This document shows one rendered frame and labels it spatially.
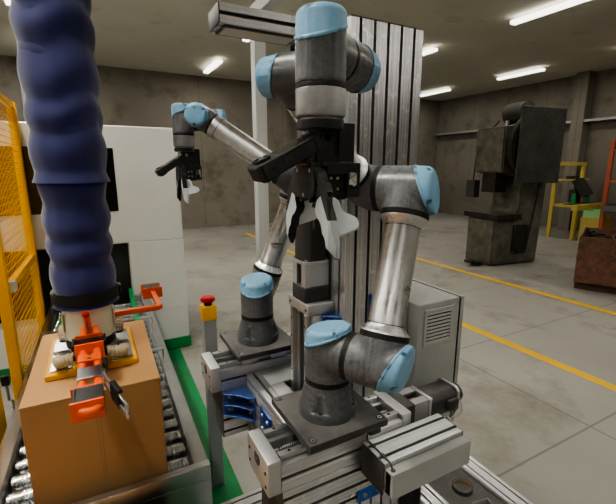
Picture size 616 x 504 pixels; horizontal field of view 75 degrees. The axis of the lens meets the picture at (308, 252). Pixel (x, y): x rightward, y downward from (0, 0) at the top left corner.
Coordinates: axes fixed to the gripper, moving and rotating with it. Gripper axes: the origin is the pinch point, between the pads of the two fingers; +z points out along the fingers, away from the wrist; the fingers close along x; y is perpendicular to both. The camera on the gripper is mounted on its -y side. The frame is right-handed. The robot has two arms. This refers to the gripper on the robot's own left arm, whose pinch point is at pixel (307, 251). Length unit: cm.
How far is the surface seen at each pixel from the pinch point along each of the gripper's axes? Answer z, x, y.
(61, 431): 68, 80, -45
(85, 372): 42, 64, -36
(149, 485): 91, 72, -22
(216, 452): 131, 127, 14
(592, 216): 93, 424, 940
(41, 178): -10, 103, -43
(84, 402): 42, 46, -36
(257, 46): -131, 351, 131
